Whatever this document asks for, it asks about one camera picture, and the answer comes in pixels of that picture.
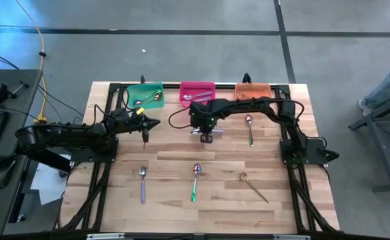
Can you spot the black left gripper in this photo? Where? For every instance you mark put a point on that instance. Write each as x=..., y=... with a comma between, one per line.
x=138, y=121

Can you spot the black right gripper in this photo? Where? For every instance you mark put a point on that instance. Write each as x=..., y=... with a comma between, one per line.
x=199, y=116

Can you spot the spoons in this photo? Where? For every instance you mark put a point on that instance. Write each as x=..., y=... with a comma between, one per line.
x=138, y=102

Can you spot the iridescent rainbow spoon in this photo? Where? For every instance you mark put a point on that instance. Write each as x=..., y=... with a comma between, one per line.
x=196, y=169
x=159, y=96
x=249, y=119

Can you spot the gold spoon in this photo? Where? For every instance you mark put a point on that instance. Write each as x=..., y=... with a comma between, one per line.
x=243, y=96
x=243, y=176

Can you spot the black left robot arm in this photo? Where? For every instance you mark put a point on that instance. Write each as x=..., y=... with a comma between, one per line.
x=64, y=131

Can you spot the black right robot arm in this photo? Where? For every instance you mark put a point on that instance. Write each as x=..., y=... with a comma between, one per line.
x=248, y=105

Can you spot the pink plastic bin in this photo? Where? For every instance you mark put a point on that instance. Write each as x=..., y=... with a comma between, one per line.
x=191, y=88

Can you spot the teal plastic bin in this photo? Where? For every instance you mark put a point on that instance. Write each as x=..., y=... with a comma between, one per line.
x=138, y=91

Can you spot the black table clamp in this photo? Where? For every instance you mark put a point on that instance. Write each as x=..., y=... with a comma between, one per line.
x=246, y=79
x=142, y=80

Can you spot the orange plastic bin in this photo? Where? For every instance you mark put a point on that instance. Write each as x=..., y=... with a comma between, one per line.
x=254, y=90

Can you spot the grey desk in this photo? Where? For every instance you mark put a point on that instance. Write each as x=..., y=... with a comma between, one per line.
x=18, y=100

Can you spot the black computer mouse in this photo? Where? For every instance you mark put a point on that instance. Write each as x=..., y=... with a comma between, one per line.
x=3, y=173

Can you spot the person's shoe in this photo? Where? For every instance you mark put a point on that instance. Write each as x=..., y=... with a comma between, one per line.
x=363, y=106

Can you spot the black aluminium table frame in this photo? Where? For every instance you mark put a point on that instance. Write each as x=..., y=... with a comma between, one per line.
x=113, y=96

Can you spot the silver metal bracket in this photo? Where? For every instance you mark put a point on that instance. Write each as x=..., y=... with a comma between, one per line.
x=291, y=237
x=106, y=237

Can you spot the grey desk frame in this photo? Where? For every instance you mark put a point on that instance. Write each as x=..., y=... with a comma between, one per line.
x=383, y=153

